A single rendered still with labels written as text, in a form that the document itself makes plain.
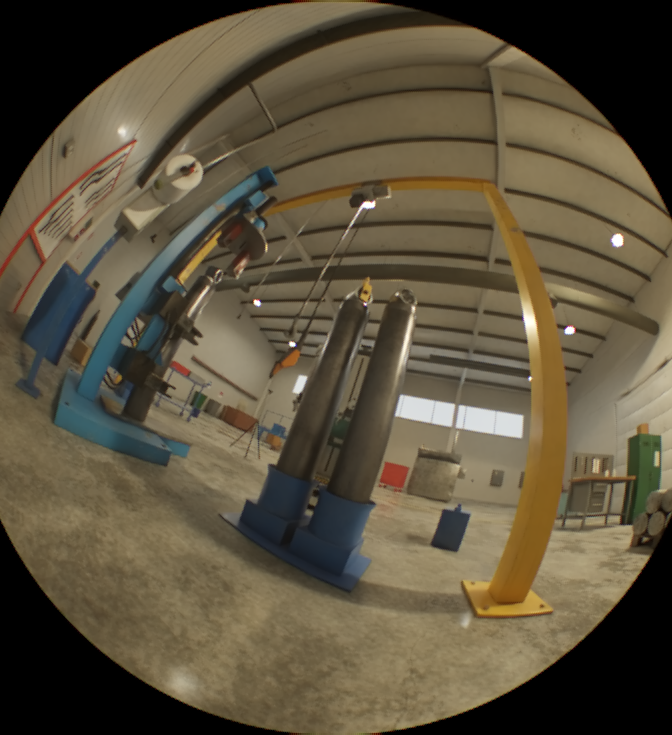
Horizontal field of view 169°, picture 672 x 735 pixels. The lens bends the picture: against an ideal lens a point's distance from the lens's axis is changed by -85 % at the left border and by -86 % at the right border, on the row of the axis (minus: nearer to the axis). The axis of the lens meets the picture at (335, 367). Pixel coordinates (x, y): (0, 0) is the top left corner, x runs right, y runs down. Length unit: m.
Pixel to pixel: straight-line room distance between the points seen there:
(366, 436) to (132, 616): 1.05
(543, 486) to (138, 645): 1.37
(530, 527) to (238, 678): 1.11
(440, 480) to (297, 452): 7.33
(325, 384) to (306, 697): 1.24
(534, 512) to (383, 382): 0.98
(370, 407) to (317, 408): 0.28
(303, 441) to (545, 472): 1.18
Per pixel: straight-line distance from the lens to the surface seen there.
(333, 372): 1.23
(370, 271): 6.88
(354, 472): 1.03
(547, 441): 1.22
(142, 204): 1.75
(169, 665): 0.59
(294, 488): 1.15
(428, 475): 8.24
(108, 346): 1.87
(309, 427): 1.16
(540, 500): 1.20
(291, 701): 0.61
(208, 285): 2.13
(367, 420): 1.06
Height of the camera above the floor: 0.53
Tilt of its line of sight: 21 degrees up
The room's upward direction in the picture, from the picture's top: 20 degrees clockwise
